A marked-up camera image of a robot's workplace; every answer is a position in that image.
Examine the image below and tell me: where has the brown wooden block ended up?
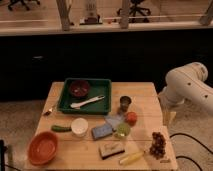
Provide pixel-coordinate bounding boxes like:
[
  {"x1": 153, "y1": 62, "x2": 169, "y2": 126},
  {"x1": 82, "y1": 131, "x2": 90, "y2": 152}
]
[{"x1": 99, "y1": 142, "x2": 125, "y2": 159}]

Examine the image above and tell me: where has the black cable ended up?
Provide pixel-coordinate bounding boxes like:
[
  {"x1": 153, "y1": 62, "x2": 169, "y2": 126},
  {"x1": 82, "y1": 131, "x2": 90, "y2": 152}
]
[{"x1": 169, "y1": 132, "x2": 213, "y2": 171}]

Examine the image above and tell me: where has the dark red bowl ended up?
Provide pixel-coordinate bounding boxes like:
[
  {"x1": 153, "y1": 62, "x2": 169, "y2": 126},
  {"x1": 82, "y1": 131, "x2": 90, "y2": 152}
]
[{"x1": 69, "y1": 80, "x2": 90, "y2": 98}]

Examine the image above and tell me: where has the light blue cloth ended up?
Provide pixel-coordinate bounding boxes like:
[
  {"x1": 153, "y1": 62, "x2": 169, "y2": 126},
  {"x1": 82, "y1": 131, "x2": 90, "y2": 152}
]
[{"x1": 104, "y1": 115, "x2": 124, "y2": 130}]

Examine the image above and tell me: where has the black office chair left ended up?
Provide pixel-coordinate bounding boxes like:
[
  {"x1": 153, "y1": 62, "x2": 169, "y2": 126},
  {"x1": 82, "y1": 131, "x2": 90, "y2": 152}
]
[{"x1": 7, "y1": 0, "x2": 41, "y2": 11}]

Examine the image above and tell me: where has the purple grape bunch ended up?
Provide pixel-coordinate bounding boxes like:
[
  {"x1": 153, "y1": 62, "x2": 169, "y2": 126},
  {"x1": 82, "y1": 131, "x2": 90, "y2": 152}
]
[{"x1": 149, "y1": 132, "x2": 166, "y2": 159}]

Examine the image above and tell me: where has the black office chair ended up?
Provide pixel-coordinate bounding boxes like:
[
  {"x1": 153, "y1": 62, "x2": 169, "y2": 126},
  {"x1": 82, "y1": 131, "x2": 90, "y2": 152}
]
[
  {"x1": 7, "y1": 0, "x2": 41, "y2": 11},
  {"x1": 116, "y1": 0, "x2": 152, "y2": 18}
]

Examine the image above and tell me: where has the white plastic spoon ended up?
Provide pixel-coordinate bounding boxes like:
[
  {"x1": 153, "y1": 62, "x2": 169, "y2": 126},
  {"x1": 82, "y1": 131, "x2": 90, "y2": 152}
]
[{"x1": 70, "y1": 95, "x2": 105, "y2": 109}]

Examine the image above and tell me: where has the white paper cup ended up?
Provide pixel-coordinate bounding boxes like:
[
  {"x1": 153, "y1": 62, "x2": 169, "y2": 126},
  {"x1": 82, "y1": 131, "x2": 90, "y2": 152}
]
[{"x1": 71, "y1": 118, "x2": 89, "y2": 137}]

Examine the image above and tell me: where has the green plastic tray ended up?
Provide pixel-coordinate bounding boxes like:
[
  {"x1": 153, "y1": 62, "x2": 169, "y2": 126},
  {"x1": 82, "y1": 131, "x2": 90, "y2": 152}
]
[{"x1": 57, "y1": 78, "x2": 111, "y2": 115}]

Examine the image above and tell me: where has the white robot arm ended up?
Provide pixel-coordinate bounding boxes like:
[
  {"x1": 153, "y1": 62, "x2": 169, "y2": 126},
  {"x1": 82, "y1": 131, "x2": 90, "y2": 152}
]
[{"x1": 158, "y1": 62, "x2": 213, "y2": 115}]

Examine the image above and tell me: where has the blue sponge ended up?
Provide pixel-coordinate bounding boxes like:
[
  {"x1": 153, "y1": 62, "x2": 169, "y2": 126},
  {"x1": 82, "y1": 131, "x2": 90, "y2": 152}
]
[{"x1": 91, "y1": 124, "x2": 113, "y2": 140}]

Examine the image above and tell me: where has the orange bowl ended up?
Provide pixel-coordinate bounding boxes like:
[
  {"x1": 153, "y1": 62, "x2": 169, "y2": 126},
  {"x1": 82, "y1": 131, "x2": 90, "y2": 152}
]
[{"x1": 27, "y1": 131, "x2": 58, "y2": 165}]

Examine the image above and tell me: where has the red apple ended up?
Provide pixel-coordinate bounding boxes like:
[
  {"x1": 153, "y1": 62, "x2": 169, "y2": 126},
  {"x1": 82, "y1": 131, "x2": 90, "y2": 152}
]
[{"x1": 125, "y1": 112, "x2": 137, "y2": 126}]

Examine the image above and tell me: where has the green cup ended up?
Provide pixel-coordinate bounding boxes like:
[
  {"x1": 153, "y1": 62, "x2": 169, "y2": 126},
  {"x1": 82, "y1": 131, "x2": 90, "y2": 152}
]
[{"x1": 115, "y1": 123, "x2": 131, "y2": 138}]

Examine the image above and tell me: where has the green cucumber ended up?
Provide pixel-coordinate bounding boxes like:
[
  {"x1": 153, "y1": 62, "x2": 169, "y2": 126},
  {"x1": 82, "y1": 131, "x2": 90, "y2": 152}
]
[{"x1": 51, "y1": 125, "x2": 71, "y2": 132}]

